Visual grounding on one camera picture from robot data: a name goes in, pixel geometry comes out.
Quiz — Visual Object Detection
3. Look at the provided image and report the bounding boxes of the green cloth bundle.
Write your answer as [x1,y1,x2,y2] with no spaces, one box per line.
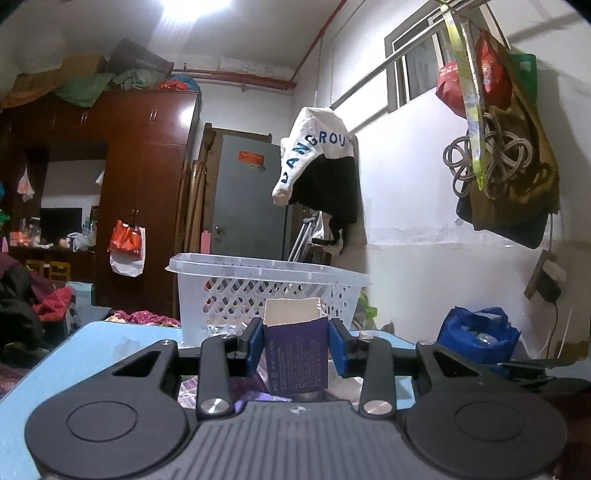
[54,69,160,108]

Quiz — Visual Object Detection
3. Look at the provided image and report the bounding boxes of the black monitor screen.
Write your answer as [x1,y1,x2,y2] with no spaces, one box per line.
[39,208,84,241]

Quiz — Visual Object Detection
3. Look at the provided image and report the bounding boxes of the pink floral blanket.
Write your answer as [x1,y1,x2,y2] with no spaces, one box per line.
[107,310,182,329]

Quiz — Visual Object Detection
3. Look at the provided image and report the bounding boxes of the red and blue bundle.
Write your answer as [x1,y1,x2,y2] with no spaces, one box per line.
[158,78,202,94]

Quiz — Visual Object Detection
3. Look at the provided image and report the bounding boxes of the purple plastic packet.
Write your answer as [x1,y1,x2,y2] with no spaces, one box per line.
[174,373,271,414]

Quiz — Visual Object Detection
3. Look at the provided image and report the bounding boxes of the orange and white plastic bag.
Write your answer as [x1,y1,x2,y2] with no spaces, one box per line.
[107,220,147,278]

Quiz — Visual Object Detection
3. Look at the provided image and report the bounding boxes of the red plastic bag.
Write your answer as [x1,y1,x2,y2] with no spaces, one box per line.
[436,30,513,118]

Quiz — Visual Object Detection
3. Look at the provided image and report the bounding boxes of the olive brown cloth bag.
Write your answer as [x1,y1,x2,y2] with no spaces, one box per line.
[456,85,561,250]

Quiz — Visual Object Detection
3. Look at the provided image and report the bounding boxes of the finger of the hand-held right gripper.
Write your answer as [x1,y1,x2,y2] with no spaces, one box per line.
[501,357,591,402]

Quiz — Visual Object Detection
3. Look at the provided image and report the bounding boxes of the wall window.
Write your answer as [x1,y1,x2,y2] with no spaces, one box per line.
[384,9,502,112]

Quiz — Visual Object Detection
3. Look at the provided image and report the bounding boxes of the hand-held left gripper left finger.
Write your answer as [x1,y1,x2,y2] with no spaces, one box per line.
[111,318,265,419]

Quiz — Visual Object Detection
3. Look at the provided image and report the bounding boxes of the white plastic lattice basket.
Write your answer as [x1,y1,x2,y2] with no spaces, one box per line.
[167,252,371,348]

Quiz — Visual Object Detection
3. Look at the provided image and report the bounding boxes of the dark grey bag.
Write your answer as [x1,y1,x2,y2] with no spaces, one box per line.
[107,38,175,75]

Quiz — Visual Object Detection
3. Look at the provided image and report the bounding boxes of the brown cardboard box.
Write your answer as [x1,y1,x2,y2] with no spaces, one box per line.
[11,55,109,100]

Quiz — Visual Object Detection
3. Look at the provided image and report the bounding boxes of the red clothing pile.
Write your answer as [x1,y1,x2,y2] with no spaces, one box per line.
[31,285,75,324]

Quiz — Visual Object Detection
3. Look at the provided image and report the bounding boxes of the wall socket board with charger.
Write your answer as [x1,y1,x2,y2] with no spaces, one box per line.
[523,249,568,305]

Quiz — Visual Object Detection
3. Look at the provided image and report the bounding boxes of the yellow stools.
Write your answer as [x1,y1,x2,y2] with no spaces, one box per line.
[24,260,71,283]

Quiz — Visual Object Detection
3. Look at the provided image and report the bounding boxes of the dark clothing pile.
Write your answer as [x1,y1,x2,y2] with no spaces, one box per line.
[0,253,51,365]

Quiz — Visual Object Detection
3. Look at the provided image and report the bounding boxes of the white bag on desk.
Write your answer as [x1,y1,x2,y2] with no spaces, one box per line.
[66,231,97,253]

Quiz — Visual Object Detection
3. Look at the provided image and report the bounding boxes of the leaning wooden boards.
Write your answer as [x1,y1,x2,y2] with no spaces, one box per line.
[181,122,218,260]

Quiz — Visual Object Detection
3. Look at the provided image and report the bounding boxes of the yellow-green strap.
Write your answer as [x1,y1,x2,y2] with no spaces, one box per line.
[438,2,489,191]

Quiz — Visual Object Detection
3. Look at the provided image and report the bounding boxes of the purple cardboard box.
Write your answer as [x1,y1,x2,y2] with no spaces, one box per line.
[262,298,330,397]

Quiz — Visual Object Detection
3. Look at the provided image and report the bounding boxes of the coiled grey cable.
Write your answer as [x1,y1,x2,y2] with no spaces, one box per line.
[442,115,536,200]

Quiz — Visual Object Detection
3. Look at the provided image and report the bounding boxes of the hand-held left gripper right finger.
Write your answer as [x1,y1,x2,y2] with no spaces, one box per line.
[328,318,488,420]

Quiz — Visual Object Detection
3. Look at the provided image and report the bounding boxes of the light teal box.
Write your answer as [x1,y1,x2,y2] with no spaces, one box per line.
[68,281,99,306]

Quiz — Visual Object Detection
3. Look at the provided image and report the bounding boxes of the metal crutches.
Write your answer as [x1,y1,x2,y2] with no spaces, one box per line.
[287,210,326,264]

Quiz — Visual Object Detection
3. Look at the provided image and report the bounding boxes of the green plant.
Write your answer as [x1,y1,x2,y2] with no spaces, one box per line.
[355,290,378,332]

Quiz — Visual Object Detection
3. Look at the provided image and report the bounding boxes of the green shopping bag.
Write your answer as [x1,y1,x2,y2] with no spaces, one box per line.
[508,53,539,109]

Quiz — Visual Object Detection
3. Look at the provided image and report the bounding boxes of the ceiling light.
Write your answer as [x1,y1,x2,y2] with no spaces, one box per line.
[154,0,234,26]

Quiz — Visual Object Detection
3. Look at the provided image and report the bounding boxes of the small white plastic bag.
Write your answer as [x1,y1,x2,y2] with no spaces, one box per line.
[17,166,36,202]

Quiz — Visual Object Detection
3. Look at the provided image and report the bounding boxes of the grey metal door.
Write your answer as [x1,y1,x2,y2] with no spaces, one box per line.
[211,134,289,261]

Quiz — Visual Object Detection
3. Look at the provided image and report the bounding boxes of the dark red wooden wardrobe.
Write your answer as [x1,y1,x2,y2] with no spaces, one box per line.
[0,89,201,319]

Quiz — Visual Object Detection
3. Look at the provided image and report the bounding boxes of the blue fabric bag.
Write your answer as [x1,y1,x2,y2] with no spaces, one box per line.
[436,305,522,365]

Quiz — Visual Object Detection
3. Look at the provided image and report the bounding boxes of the metal clothes rod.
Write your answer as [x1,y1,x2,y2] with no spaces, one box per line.
[330,0,492,110]

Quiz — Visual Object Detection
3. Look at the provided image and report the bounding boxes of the white and black jacket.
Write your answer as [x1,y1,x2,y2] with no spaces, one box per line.
[271,106,362,228]

